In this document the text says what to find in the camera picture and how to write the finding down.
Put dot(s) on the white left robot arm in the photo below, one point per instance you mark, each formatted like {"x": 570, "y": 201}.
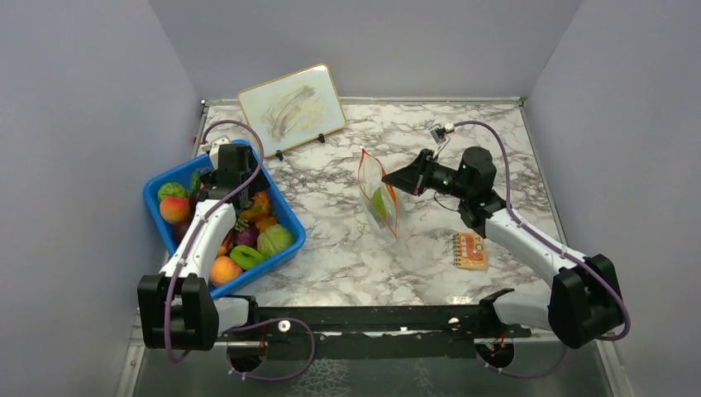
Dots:
{"x": 176, "y": 308}

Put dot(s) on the clear orange-zip bag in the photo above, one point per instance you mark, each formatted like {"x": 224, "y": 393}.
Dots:
{"x": 370, "y": 173}

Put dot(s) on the purple toy cabbage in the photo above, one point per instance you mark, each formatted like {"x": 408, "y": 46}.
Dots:
{"x": 247, "y": 236}

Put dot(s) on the green toy starfruit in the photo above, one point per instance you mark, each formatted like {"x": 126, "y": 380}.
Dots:
{"x": 246, "y": 257}

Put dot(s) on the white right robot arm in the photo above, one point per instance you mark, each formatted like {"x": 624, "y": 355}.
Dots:
{"x": 584, "y": 302}

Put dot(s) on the toy pineapple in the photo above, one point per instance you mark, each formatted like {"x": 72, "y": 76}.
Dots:
{"x": 258, "y": 213}

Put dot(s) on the white drawing board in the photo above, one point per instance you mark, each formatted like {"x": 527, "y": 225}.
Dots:
{"x": 294, "y": 109}

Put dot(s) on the blue plastic basket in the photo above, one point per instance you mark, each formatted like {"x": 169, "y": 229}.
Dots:
{"x": 164, "y": 175}

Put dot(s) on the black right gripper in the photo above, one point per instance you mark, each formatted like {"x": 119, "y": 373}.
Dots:
{"x": 412, "y": 178}

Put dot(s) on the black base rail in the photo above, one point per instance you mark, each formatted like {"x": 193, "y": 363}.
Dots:
{"x": 253, "y": 333}

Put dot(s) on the small orange notebook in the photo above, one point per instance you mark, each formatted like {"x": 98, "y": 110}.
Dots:
{"x": 469, "y": 252}

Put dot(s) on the green toy pepper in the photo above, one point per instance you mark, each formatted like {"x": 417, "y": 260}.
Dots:
{"x": 195, "y": 182}

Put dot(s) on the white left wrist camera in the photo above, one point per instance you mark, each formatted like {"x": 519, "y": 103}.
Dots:
{"x": 212, "y": 149}

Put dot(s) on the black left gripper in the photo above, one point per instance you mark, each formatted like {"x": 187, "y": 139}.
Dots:
{"x": 259, "y": 182}

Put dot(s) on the dark red toy fruit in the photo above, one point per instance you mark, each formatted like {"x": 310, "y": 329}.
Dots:
{"x": 179, "y": 230}

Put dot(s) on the orange toy peach front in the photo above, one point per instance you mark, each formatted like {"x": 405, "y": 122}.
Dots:
{"x": 223, "y": 271}

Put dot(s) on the small green toy cabbage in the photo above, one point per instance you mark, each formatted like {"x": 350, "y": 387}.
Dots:
{"x": 171, "y": 190}

